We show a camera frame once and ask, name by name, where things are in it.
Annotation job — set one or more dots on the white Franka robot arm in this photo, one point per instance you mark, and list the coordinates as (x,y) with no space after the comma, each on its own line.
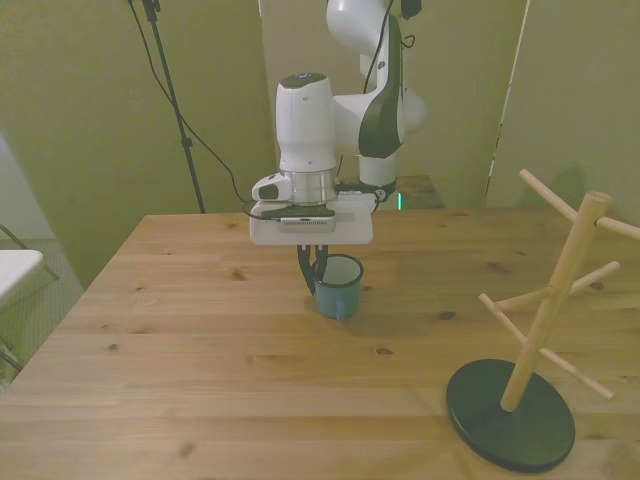
(305,125)

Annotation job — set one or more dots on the small wooden side table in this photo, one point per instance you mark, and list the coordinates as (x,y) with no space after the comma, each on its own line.
(422,190)

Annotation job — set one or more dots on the white plastic table top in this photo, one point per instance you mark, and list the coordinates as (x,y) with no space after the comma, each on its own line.
(15,270)

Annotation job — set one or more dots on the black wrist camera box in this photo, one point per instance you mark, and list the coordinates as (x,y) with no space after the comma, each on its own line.
(300,220)

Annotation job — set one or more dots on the blue enamel mug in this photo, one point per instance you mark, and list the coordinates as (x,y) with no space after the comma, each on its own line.
(332,300)

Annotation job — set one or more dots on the wooden mug tree black base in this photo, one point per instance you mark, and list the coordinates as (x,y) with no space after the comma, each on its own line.
(525,440)

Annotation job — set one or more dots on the black tripod stand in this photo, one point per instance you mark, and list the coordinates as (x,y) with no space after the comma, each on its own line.
(172,100)

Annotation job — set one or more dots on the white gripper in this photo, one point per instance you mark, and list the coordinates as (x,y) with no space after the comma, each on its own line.
(355,225)

